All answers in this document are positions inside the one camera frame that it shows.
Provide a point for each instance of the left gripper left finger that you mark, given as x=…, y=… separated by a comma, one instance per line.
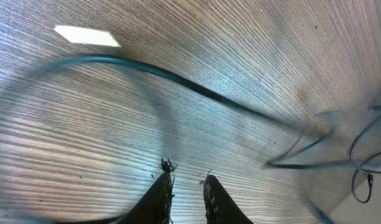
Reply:
x=155, y=206

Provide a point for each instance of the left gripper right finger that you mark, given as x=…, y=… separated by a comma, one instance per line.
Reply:
x=219, y=206

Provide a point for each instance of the black USB cable blue plug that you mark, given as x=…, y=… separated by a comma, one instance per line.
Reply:
x=83, y=137

